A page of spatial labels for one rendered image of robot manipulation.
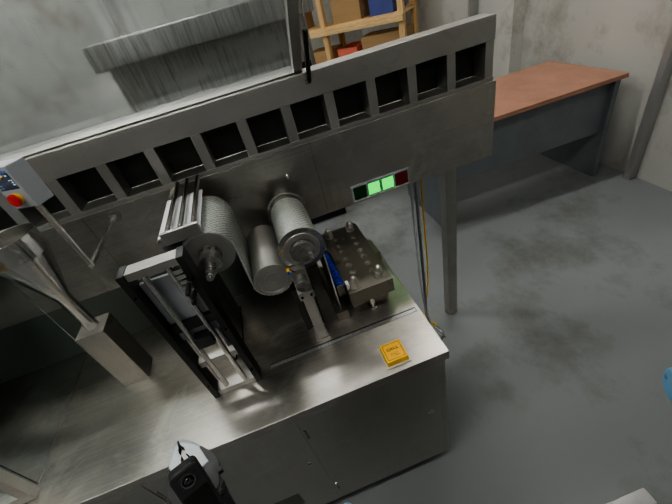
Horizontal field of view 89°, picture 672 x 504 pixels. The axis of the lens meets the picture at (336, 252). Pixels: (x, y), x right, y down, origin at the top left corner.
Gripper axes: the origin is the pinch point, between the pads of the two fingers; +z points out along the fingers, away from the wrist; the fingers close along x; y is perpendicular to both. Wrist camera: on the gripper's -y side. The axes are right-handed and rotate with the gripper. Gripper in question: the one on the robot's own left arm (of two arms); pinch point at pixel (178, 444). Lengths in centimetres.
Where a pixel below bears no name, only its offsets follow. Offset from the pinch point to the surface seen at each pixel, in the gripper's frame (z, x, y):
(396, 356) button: -3, 59, 23
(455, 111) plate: 27, 128, -32
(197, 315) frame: 29.8, 16.4, -3.0
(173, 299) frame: 33.2, 13.1, -8.9
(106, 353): 63, -9, 17
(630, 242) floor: -19, 284, 86
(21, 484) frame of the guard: 48, -41, 33
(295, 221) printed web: 32, 53, -15
